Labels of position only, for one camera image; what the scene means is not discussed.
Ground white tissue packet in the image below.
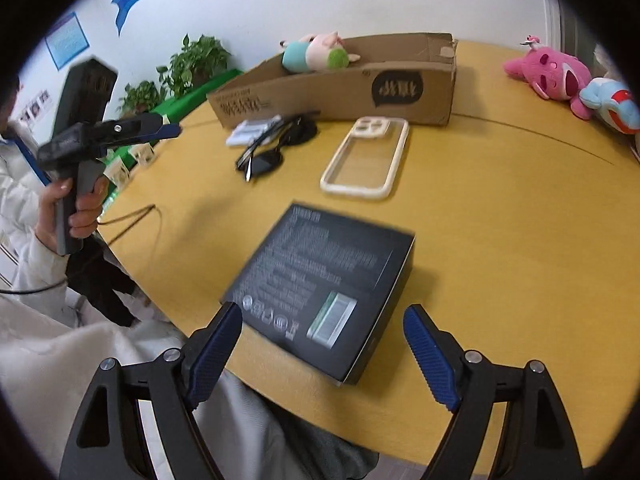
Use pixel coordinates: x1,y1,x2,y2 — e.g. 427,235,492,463
226,115,284,148

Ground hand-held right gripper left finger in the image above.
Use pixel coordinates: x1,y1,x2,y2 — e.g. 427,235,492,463
59,301,244,480

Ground clear phone case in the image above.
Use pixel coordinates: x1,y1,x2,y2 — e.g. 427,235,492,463
320,116,411,202

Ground blue and red plush toy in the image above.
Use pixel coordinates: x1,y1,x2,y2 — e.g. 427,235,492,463
578,77,640,135

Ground large potted green plant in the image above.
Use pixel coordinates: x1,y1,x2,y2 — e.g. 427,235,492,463
156,34,234,99

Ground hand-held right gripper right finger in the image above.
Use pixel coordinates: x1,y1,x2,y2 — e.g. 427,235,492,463
403,304,585,480

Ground black chair back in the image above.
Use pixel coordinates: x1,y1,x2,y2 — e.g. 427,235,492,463
59,57,119,128

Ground dark cloth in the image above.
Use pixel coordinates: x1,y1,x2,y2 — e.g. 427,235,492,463
66,242,139,329

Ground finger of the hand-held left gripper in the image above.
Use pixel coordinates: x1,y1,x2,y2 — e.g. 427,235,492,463
96,112,182,150

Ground black cable on desk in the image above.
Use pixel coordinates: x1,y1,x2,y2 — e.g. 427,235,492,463
96,203,164,247

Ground teal and pink plush toy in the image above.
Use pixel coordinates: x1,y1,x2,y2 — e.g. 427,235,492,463
280,31,362,74

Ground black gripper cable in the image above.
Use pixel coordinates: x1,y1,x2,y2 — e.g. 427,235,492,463
0,277,68,297

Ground blue framed wall poster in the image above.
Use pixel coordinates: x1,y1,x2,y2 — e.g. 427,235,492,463
44,11,91,71

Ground person's grey trousers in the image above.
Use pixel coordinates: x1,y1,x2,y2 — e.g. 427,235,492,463
192,370,381,480

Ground yellow wooden desktop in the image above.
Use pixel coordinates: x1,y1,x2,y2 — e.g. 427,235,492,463
97,40,640,477

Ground person's left forearm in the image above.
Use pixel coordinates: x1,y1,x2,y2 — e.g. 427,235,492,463
0,130,72,313

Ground black sunglasses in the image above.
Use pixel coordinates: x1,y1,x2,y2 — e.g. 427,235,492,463
236,110,321,184

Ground small wall photos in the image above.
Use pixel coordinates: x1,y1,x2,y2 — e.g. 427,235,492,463
19,88,54,124

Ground long cardboard box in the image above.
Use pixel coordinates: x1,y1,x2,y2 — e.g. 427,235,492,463
206,32,459,131

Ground person's white jacket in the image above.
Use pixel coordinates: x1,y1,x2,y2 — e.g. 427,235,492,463
0,120,283,480

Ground person's left hand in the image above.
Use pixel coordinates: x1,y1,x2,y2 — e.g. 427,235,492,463
34,176,110,254

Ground black printed product box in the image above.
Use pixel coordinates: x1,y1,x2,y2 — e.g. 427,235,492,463
220,202,417,386

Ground small potted green plant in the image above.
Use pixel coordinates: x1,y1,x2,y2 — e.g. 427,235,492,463
120,81,166,114

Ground green cabinet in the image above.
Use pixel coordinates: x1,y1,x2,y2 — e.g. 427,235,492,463
106,67,246,197

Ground white window frame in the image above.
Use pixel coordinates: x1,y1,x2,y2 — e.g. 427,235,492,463
544,0,603,57

